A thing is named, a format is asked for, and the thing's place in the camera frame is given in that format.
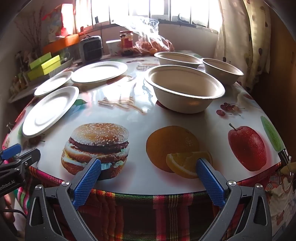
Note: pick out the white paper plate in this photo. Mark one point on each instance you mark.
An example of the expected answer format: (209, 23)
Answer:
(99, 71)
(54, 83)
(50, 111)

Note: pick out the floral bedding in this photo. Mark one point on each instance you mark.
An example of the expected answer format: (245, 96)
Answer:
(281, 197)

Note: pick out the clear plastic bag of oranges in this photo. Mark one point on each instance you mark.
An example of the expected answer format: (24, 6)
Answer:
(152, 39)

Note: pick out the green box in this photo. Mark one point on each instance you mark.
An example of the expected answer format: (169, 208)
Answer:
(40, 60)
(44, 68)

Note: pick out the striped basket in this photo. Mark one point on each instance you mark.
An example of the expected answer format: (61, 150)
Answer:
(61, 66)

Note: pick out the white plastic tub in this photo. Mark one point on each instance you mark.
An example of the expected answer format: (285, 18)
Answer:
(113, 47)

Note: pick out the red label glass jar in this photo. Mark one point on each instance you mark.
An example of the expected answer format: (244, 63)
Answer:
(126, 41)

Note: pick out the orange plastic tray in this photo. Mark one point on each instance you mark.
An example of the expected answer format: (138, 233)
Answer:
(61, 42)

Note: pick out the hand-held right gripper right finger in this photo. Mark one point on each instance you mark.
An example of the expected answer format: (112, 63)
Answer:
(209, 183)

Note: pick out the dried branches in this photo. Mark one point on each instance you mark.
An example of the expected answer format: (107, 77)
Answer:
(32, 32)

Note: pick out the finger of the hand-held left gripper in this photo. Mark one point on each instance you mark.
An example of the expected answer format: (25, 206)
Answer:
(29, 157)
(10, 150)

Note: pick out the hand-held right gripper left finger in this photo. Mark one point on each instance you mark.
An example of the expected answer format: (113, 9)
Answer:
(89, 180)

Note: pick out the black binder clip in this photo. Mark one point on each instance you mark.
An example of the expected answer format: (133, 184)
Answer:
(284, 157)

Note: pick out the beige paper bowl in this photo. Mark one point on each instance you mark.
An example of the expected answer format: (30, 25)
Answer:
(178, 59)
(223, 70)
(185, 92)

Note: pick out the barred window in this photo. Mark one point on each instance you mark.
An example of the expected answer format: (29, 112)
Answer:
(150, 11)

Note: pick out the small grey heater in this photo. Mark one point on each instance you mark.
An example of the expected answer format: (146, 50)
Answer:
(90, 47)

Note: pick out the colourful gift bag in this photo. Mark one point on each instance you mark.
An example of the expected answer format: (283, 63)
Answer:
(55, 23)

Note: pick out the brown wooden wardrobe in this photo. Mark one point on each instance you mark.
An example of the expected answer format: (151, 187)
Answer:
(277, 46)

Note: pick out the heart print curtain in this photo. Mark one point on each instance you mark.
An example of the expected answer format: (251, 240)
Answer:
(242, 39)

